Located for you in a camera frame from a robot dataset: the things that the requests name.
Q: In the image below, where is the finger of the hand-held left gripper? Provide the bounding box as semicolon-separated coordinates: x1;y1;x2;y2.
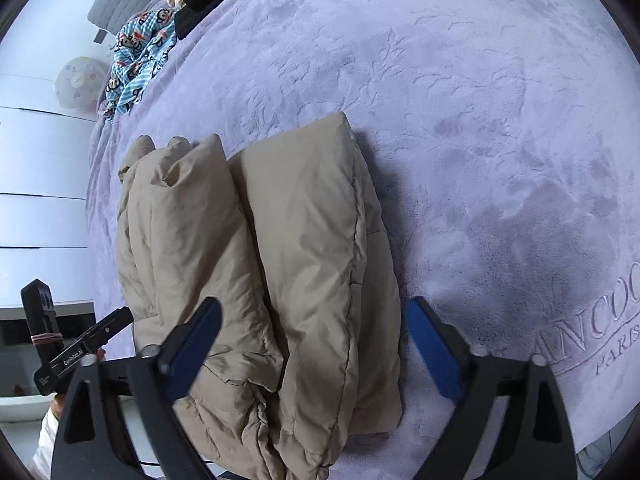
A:
82;306;135;348

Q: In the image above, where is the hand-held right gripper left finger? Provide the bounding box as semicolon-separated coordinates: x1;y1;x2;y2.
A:
50;296;223;480

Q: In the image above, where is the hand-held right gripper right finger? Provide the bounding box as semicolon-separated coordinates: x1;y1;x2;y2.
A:
405;296;578;480

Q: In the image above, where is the beige puffer jacket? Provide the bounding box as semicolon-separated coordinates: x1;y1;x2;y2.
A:
116;111;403;480

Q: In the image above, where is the person's left forearm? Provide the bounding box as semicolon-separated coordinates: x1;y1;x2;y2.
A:
29;395;67;480

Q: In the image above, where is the white wardrobe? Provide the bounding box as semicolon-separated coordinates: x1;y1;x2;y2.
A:
0;72;101;311

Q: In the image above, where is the purple embossed blanket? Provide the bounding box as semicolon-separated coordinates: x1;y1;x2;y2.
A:
86;0;640;480

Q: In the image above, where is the blue monkey print cloth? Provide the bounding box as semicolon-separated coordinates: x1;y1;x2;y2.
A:
102;9;178;122

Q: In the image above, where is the grey quilted headboard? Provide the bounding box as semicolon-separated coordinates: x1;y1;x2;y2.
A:
89;0;166;43

